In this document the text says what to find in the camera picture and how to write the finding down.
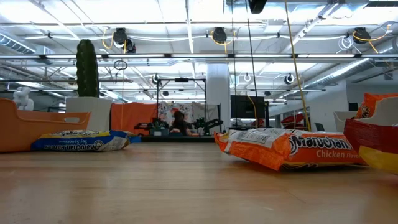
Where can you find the person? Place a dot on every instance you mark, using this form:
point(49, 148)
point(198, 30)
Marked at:
point(179, 123)

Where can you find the white plastic bin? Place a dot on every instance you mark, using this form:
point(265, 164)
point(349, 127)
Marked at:
point(385, 112)

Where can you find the orange Maruchan noodle packet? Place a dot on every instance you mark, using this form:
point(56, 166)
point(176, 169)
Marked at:
point(368, 104)
point(280, 149)

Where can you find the dark office chair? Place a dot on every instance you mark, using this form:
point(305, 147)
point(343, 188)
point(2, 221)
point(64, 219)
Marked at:
point(319, 127)

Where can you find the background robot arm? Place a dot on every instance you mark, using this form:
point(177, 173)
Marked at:
point(208, 124)

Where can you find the red chair stack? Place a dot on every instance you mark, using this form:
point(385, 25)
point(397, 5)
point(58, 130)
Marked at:
point(292, 119)

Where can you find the floral cloth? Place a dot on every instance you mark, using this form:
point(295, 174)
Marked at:
point(168, 113)

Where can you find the black aluminium table frame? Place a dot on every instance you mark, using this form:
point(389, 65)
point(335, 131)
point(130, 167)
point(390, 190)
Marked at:
point(177, 139)

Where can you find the black background rig frame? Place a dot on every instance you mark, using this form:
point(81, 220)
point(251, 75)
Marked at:
point(181, 80)

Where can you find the small black monitor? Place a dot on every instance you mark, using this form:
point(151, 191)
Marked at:
point(353, 106)

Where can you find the green cactus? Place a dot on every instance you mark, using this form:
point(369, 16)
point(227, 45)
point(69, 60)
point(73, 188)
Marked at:
point(87, 68)

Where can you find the red Maruchan noodle packet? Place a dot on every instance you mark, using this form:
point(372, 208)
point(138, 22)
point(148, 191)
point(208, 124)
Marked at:
point(373, 140)

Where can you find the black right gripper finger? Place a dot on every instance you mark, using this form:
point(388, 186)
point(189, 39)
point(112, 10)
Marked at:
point(257, 5)

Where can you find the orange partition curtain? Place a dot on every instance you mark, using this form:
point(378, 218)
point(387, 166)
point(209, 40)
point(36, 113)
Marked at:
point(133, 118)

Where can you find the white robot figure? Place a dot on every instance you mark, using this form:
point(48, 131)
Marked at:
point(22, 99)

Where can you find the large black monitor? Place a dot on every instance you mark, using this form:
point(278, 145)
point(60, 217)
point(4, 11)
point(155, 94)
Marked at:
point(247, 107)

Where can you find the orange plastic bin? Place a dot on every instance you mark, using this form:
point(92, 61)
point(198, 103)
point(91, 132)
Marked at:
point(18, 130)

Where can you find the blue Maruchan noodle packet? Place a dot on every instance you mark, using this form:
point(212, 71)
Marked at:
point(135, 138)
point(77, 141)

